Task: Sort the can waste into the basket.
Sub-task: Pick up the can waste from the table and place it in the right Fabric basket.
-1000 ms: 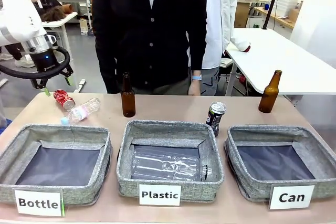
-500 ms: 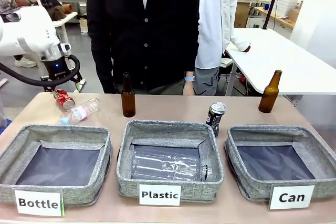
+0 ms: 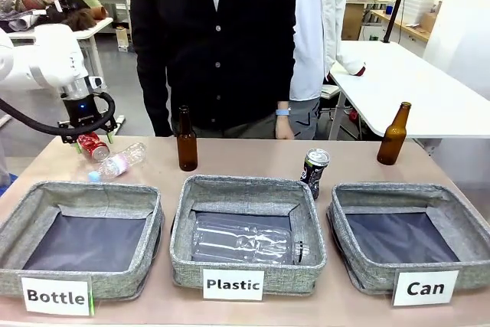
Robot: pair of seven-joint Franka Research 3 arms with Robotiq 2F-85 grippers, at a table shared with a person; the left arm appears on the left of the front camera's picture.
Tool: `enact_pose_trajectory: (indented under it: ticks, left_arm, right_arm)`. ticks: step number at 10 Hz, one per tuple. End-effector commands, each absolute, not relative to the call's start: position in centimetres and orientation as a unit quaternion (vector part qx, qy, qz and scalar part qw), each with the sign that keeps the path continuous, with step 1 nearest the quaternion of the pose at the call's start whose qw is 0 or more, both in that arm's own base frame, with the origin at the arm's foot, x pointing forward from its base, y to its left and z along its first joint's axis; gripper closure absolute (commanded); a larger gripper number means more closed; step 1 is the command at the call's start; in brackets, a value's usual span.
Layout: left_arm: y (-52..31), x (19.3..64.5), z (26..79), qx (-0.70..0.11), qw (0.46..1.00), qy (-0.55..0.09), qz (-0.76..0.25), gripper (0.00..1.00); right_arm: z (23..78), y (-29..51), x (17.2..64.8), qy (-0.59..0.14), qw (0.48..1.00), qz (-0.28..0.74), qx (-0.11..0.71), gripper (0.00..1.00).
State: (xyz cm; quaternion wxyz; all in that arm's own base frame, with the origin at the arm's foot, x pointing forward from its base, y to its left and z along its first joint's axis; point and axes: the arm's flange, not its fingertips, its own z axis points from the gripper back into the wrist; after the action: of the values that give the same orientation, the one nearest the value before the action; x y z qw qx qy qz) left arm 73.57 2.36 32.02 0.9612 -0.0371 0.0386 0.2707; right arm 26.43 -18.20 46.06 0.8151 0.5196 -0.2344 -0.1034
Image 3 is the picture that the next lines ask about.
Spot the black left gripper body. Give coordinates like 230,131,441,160
60,91,118,137

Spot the crushed red soda can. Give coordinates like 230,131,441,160
76,132,112,162

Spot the pink label plastic bottle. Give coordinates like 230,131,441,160
87,142,149,183

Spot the brown glass beer bottle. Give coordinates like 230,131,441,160
376,101,413,166
176,105,199,172

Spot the black soda can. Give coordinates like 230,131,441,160
299,147,332,201

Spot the person left forearm black sleeve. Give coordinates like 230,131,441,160
276,47,298,112

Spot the person right forearm black sleeve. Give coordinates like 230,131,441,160
136,47,174,138

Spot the grey fabric basket Bottle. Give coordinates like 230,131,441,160
0,180,165,302

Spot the grey fabric basket Plastic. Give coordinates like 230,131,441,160
169,174,328,298

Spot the white Can label card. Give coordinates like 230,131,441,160
392,270,459,307

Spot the grey fabric basket Can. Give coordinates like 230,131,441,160
327,182,490,296

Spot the person left hand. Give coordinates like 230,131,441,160
275,114,296,141

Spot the person torso black cardigan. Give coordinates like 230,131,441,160
129,0,298,139

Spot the white Bottle label card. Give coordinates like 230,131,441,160
19,275,95,317

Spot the clear crushed plastic bottle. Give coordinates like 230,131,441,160
191,221,312,266

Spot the white Plastic label card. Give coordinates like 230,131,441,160
202,267,265,302

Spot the person in white coat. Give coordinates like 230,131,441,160
289,0,367,140

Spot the white side table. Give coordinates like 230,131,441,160
328,40,490,141

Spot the black tripod stand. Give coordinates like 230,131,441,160
382,0,413,44

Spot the wooden workbench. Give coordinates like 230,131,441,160
369,8,430,43

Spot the stack of white plastic bins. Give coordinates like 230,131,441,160
403,0,438,17

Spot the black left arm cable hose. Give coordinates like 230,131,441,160
0,91,116,144

